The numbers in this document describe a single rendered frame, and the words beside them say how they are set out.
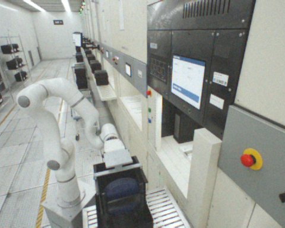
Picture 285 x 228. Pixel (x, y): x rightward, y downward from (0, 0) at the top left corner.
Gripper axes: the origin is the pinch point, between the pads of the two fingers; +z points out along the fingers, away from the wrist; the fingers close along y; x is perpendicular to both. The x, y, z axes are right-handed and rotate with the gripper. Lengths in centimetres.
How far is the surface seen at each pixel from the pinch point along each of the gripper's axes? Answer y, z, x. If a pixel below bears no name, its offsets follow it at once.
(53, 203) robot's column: 42, -31, -49
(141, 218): -11.1, -1.5, -48.2
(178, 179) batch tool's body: -42, -13, -38
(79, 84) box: 23, -403, -65
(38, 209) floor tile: 80, -100, -125
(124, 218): -1.4, -4.4, -48.2
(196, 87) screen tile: -38.6, 0.5, 31.5
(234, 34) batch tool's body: -39, 17, 54
